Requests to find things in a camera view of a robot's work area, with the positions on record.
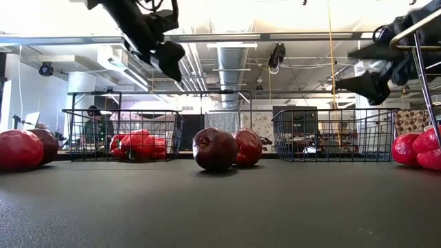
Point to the dark red apple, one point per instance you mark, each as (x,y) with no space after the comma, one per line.
(213,149)
(51,146)

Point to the silver air duct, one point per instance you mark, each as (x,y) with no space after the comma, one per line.
(231,58)

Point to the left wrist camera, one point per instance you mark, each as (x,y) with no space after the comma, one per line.
(163,20)

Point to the pale patterned panel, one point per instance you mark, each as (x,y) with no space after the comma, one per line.
(262,120)

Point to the black table mat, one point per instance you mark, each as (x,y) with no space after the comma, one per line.
(220,206)

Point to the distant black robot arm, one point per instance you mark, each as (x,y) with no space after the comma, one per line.
(267,140)

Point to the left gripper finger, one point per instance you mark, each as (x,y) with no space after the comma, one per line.
(172,60)
(144,56)

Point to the gray overhead beam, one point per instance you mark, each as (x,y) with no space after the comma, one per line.
(220,37)

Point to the person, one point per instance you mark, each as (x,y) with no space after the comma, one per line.
(92,131)

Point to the round black ceiling camera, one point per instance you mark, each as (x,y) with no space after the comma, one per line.
(46,69)

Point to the white laptop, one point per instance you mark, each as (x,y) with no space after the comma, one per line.
(32,120)

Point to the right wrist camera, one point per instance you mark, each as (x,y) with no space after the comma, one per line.
(389,32)

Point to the gray curtain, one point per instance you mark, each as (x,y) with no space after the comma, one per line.
(224,118)

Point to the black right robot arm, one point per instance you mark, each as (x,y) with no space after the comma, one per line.
(423,15)

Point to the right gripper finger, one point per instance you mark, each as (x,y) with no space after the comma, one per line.
(373,87)
(382,52)

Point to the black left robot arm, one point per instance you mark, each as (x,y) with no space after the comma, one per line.
(117,13)

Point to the brown circle-patterned panel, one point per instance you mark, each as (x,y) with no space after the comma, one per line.
(411,120)

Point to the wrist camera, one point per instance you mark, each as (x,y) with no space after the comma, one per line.
(163,20)
(389,32)

